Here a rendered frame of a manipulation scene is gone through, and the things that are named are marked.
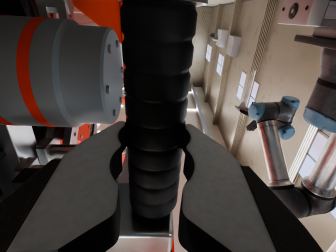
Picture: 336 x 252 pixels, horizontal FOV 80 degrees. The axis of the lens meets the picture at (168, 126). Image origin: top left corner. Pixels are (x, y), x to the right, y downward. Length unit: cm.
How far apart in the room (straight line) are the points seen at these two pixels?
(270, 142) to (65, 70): 82
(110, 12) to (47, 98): 55
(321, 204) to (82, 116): 92
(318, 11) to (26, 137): 61
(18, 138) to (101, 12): 51
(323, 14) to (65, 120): 54
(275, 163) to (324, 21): 53
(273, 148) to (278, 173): 10
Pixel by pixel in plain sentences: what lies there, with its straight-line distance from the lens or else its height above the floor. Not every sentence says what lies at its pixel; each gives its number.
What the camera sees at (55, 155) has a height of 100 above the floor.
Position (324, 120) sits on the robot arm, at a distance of 73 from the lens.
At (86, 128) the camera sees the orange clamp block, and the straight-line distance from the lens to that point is 63.
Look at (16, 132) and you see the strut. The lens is 38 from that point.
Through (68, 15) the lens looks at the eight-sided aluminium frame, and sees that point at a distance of 56.
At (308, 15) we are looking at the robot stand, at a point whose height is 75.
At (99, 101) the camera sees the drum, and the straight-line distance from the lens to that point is 24.
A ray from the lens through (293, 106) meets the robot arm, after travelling 103.
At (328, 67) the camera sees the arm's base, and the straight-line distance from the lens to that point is 70.
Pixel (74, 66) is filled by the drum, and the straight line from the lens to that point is 25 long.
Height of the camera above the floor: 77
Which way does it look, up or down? 29 degrees up
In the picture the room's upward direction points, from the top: 176 degrees counter-clockwise
